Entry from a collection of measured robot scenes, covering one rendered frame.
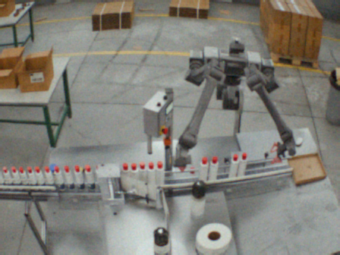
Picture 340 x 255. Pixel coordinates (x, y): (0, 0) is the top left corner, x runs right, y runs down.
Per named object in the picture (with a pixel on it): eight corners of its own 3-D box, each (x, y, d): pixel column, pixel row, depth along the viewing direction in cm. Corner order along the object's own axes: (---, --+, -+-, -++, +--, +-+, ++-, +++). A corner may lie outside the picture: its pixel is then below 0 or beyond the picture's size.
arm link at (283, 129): (260, 71, 235) (246, 80, 240) (259, 74, 230) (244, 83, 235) (294, 132, 243) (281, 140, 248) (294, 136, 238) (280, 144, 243)
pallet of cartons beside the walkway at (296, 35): (319, 69, 559) (325, 20, 501) (271, 61, 562) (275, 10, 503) (300, 33, 650) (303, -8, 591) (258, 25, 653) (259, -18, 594)
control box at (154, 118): (143, 133, 255) (143, 106, 242) (158, 116, 266) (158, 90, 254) (159, 139, 251) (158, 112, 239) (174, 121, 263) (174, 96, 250)
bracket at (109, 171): (98, 178, 247) (97, 177, 246) (97, 165, 255) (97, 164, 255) (120, 177, 248) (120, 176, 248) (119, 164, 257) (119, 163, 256)
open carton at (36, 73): (16, 99, 367) (11, 68, 342) (29, 70, 405) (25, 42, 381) (48, 97, 367) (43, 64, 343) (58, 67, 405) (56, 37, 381)
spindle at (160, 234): (155, 261, 229) (152, 237, 210) (152, 250, 235) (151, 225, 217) (170, 259, 230) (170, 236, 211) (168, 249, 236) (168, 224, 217)
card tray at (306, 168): (295, 184, 281) (297, 181, 279) (287, 160, 301) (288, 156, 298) (325, 177, 284) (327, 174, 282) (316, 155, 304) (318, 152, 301)
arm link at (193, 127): (222, 75, 239) (206, 66, 236) (226, 74, 233) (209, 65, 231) (193, 148, 236) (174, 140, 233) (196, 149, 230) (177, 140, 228)
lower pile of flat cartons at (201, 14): (168, 16, 662) (168, 6, 648) (172, 4, 702) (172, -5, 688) (208, 20, 656) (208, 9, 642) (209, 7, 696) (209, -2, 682)
